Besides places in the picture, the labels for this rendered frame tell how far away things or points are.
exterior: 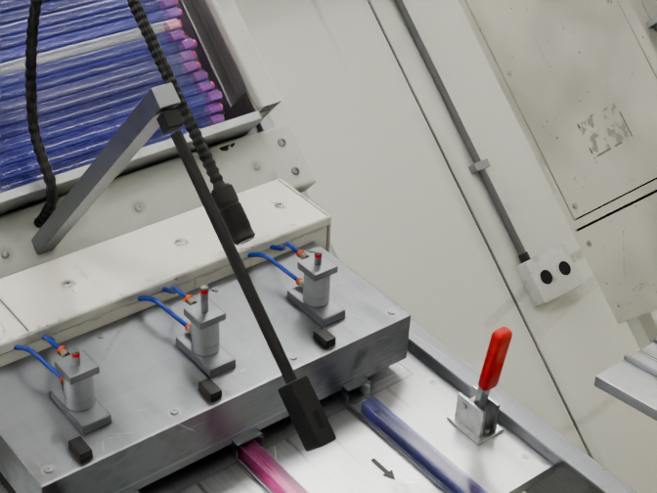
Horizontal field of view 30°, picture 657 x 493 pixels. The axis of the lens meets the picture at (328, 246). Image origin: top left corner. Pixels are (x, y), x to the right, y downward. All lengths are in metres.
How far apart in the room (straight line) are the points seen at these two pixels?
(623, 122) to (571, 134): 0.11
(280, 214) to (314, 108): 1.98
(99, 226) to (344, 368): 0.27
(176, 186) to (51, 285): 0.19
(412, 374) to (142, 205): 0.29
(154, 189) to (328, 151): 1.92
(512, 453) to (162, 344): 0.29
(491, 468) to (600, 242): 1.04
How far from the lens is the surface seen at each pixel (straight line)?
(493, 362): 0.94
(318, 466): 0.96
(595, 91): 1.89
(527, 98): 1.99
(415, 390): 1.03
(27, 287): 1.02
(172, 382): 0.94
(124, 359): 0.96
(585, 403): 3.25
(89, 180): 0.92
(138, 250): 1.05
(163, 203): 1.13
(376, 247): 3.00
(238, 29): 1.19
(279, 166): 1.19
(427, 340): 1.07
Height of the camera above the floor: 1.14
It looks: 5 degrees up
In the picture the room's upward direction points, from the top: 25 degrees counter-clockwise
